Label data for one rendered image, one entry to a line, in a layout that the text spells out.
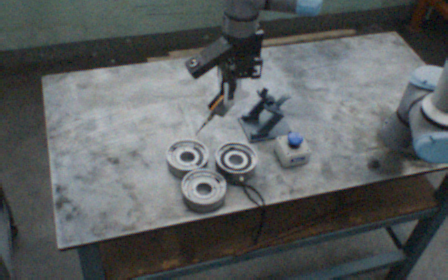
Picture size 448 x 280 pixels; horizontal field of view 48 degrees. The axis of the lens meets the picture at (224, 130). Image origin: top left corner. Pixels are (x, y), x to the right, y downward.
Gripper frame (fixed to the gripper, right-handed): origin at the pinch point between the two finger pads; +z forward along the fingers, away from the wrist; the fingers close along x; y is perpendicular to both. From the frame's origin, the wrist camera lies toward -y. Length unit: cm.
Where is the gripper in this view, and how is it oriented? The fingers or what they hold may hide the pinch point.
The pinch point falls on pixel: (223, 101)
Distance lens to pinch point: 121.7
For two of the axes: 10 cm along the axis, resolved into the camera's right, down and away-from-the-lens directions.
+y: 9.5, -1.7, 2.6
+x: -3.1, -6.9, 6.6
